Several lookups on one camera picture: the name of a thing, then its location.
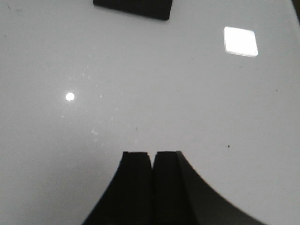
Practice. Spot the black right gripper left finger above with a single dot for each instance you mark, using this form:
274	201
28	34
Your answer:
128	198

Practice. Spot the black mouse pad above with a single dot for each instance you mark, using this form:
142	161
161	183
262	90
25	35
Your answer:
157	9

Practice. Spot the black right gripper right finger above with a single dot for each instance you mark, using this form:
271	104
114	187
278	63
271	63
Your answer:
182	196

